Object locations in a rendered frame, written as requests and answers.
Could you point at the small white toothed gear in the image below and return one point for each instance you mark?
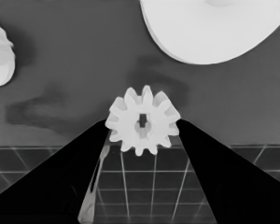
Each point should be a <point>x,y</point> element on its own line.
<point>124,118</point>

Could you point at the large thick white disc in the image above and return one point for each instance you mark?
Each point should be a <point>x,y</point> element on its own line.
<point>208,31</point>

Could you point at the white round carrier with pins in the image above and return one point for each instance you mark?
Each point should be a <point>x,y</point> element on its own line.
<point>1,68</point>

